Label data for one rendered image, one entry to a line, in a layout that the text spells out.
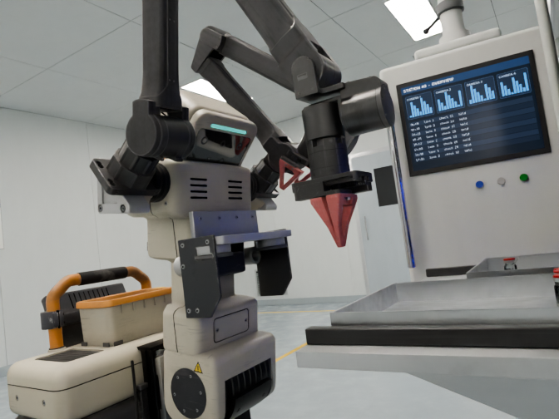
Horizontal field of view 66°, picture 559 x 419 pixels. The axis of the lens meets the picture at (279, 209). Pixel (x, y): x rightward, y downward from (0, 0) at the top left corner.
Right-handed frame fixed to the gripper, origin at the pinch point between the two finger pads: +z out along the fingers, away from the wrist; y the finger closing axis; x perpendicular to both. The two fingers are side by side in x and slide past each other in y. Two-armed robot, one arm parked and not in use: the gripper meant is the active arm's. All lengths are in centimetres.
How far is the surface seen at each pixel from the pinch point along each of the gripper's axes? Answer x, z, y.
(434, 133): 87, -28, -2
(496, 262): 53, 10, 13
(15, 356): 186, 81, -484
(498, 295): 19.2, 12.0, 16.7
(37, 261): 218, -18, -483
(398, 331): -8.5, 10.7, 9.4
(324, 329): -8.5, 10.4, -0.1
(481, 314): -6.4, 9.6, 17.9
